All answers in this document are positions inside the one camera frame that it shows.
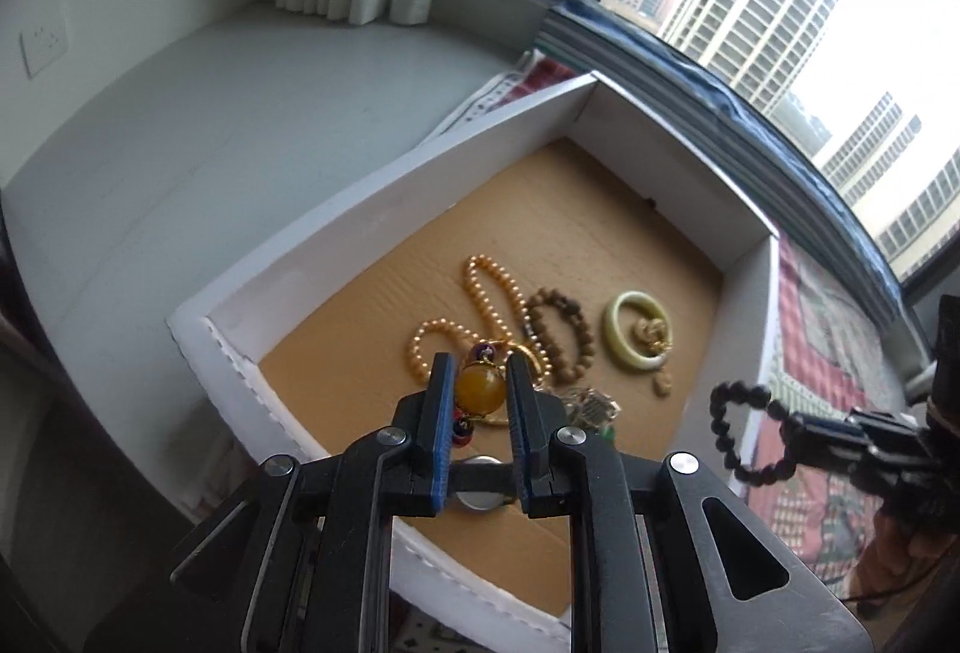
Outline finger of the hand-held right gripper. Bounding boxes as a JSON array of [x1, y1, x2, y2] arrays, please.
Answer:
[[782, 409, 880, 476]]

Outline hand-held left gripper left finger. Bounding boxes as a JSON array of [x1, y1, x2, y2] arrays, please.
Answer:
[[171, 353, 458, 653]]

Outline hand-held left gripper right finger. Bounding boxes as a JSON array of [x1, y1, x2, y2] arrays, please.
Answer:
[[504, 353, 882, 653]]

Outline red and amber bead bracelet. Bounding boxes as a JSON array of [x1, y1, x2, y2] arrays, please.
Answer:
[[452, 340, 554, 453]]

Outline silver metal pendant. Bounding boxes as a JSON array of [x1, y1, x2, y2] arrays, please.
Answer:
[[559, 385, 623, 437]]

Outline brown wooden bead bracelet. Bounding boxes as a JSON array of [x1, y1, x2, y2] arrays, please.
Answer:
[[523, 289, 595, 380]]

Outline black bead bracelet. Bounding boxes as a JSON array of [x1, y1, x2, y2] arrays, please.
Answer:
[[709, 381, 800, 486]]

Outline green jade bangle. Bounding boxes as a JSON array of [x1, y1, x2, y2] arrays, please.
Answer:
[[602, 290, 676, 371]]

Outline amber bead necklace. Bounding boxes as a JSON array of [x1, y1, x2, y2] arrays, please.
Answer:
[[409, 254, 554, 393]]

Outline gold interlocked rings ornament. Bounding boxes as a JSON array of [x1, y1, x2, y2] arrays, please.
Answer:
[[628, 315, 674, 356]]

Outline white cardboard box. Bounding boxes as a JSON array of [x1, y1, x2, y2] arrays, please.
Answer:
[[166, 70, 786, 640]]

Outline person's right hand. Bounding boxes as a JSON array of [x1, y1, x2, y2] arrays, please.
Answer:
[[851, 510, 960, 620]]

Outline plaid patchwork blanket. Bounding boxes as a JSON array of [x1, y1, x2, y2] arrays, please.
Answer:
[[405, 49, 929, 653]]

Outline tall high-rise building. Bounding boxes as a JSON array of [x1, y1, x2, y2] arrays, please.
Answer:
[[660, 0, 850, 116]]

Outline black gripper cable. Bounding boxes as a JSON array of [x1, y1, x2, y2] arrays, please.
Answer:
[[814, 570, 932, 615]]

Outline white wall socket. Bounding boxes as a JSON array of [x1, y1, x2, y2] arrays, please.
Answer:
[[20, 14, 73, 79]]

